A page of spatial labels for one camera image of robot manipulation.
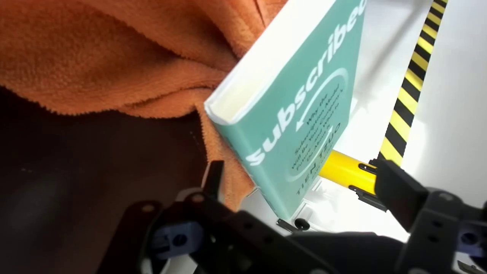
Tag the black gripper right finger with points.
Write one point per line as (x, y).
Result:
(446, 234)

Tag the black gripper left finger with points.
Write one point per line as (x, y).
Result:
(228, 238)

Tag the teal Subscribed hardcover book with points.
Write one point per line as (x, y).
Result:
(304, 101)

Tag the small black screw knob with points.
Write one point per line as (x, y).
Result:
(301, 223)

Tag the black yellow striped tape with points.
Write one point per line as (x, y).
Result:
(412, 86)

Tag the orange fleece blanket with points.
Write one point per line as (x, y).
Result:
(100, 51)

